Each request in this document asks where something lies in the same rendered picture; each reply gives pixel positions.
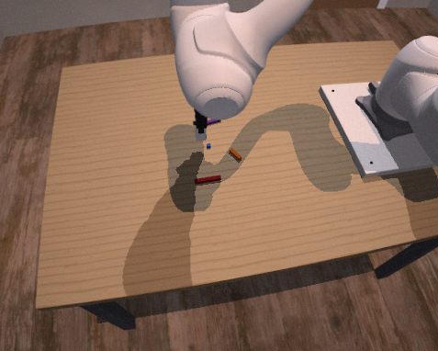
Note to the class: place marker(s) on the red rod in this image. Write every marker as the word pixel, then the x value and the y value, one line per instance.
pixel 207 179

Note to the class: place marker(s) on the purple rod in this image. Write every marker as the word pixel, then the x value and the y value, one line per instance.
pixel 212 121

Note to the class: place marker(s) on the orange rod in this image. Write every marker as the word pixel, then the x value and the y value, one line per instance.
pixel 235 154

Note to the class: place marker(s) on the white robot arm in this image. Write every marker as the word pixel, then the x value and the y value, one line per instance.
pixel 219 58

